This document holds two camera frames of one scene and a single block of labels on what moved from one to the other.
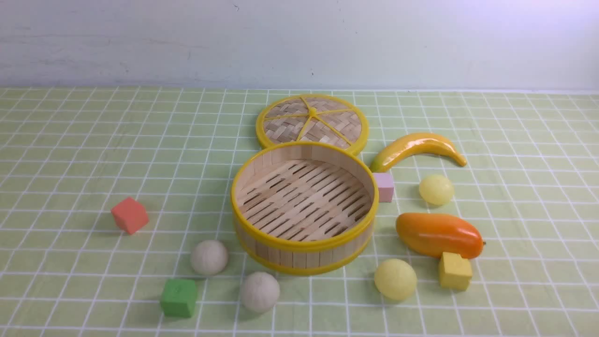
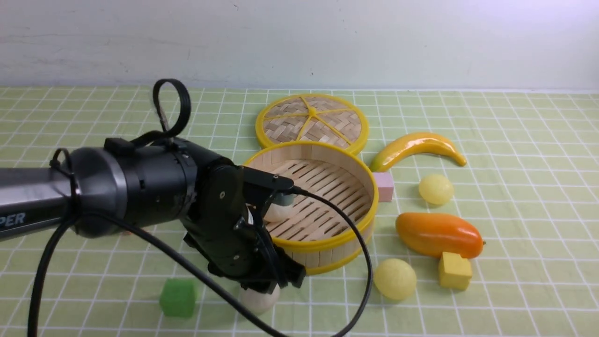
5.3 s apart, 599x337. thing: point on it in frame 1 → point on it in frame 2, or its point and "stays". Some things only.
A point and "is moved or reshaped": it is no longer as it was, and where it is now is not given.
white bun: x=210 y=257 is moved or reshaped
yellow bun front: x=395 y=279 stays
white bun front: x=259 y=291 stays
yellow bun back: x=436 y=190 stays
